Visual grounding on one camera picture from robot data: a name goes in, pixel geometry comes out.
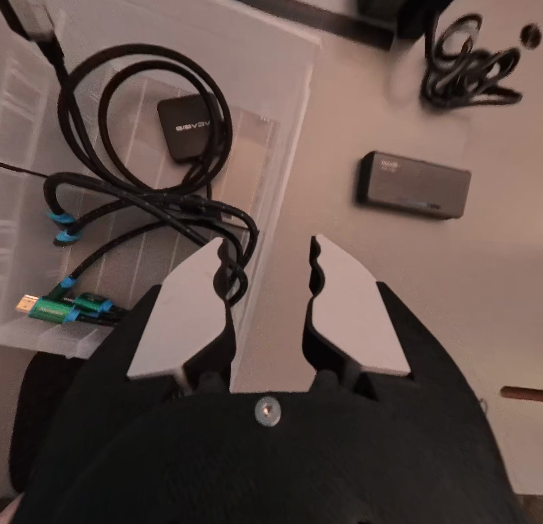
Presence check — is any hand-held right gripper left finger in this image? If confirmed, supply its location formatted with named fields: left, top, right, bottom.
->
left=126, top=236, right=237, bottom=395

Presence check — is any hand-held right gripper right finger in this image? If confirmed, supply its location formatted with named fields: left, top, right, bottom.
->
left=301, top=234, right=412, bottom=391

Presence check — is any silver black hdmi switch box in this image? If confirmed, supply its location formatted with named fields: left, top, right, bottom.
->
left=156, top=92, right=223, bottom=164

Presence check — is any clear plastic bin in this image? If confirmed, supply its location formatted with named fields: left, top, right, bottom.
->
left=0, top=0, right=323, bottom=359

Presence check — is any dark grey rectangular device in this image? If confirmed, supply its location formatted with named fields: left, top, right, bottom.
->
left=356, top=151, right=472, bottom=220

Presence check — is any brown wooden bar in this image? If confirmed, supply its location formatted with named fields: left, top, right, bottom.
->
left=501, top=386, right=543, bottom=402

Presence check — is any bundled black cable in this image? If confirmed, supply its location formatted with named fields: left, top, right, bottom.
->
left=420, top=13, right=523, bottom=108

